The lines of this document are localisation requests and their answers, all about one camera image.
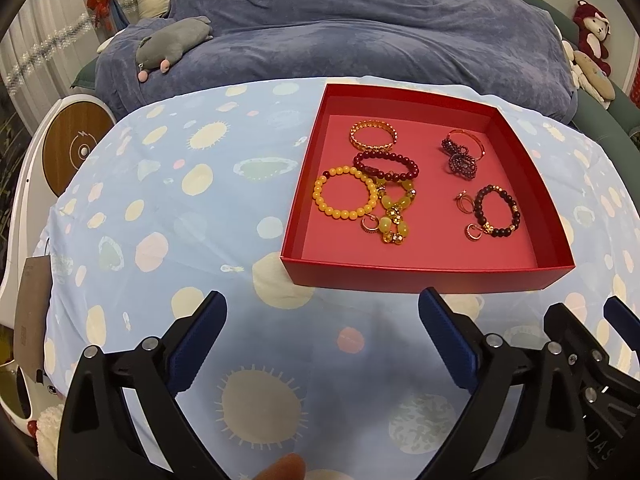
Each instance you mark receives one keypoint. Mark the gold hoop earring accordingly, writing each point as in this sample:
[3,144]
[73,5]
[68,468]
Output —
[474,232]
[371,223]

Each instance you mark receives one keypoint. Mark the beige plush toy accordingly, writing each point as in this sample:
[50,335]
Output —
[588,76]

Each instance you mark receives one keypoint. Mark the purple small bead strand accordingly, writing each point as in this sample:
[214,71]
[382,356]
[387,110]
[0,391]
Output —
[460,161]

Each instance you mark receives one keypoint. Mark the fingertip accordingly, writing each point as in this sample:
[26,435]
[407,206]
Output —
[288,467]

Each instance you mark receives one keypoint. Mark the red bow decoration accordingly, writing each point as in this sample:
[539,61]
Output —
[101,13]

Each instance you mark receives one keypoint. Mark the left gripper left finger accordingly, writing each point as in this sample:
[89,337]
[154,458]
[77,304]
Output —
[189,340]

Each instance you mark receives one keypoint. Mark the gold ring red stone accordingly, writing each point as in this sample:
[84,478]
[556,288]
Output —
[465,202]

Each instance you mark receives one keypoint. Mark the grey mouse plush toy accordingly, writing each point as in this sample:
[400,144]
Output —
[167,46]

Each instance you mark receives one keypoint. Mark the white round wooden device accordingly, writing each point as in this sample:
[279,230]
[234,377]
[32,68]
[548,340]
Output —
[72,128]

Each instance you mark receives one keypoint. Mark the thin red gold bangle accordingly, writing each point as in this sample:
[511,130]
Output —
[461,142]

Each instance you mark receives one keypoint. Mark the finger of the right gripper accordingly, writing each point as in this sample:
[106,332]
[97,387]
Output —
[570,329]
[621,318]

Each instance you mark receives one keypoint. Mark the blue spotted bed sheet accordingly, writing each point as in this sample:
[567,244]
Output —
[192,194]

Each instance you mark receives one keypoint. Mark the red cardboard tray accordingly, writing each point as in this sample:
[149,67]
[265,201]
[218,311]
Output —
[524,246]

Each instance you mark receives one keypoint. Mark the red monkey plush toy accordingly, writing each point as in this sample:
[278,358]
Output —
[594,29]

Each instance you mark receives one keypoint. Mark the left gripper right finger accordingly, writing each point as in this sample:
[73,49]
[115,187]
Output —
[458,341]

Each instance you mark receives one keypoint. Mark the blue plush blanket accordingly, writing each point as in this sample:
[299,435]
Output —
[507,48]

